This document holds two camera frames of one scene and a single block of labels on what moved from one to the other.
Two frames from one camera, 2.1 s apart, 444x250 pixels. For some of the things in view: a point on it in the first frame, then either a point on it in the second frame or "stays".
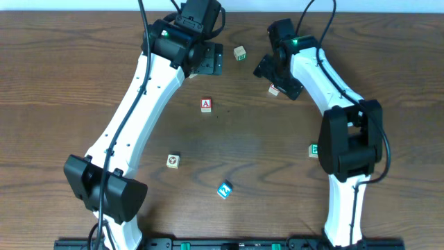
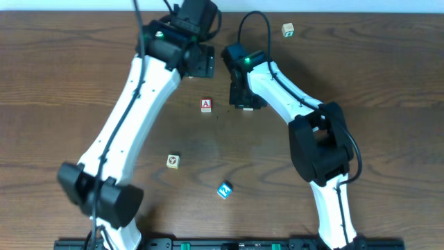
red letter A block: (206, 105) stays
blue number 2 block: (225, 189) stays
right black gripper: (289, 89) to (245, 99)
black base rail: (234, 244) stays
